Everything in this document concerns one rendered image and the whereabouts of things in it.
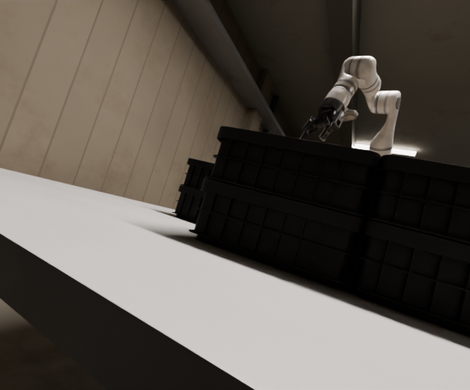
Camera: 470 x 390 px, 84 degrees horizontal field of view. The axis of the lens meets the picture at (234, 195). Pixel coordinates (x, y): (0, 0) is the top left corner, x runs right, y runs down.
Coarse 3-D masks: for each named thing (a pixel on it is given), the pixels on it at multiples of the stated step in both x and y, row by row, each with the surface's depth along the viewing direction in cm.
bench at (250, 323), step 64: (0, 192) 38; (64, 192) 66; (0, 256) 20; (64, 256) 19; (128, 256) 24; (192, 256) 33; (64, 320) 16; (128, 320) 14; (192, 320) 15; (256, 320) 18; (320, 320) 22; (384, 320) 30; (128, 384) 13; (192, 384) 12; (256, 384) 11; (320, 384) 12; (384, 384) 14; (448, 384) 17
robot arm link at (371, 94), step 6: (378, 78) 92; (378, 84) 94; (366, 90) 95; (372, 90) 95; (378, 90) 96; (366, 96) 101; (372, 96) 100; (378, 96) 108; (366, 102) 107; (372, 102) 108; (372, 108) 110
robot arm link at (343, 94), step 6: (336, 90) 82; (342, 90) 82; (330, 96) 82; (336, 96) 81; (342, 96) 81; (348, 96) 82; (342, 102) 81; (348, 102) 83; (348, 114) 84; (354, 114) 83; (348, 120) 86
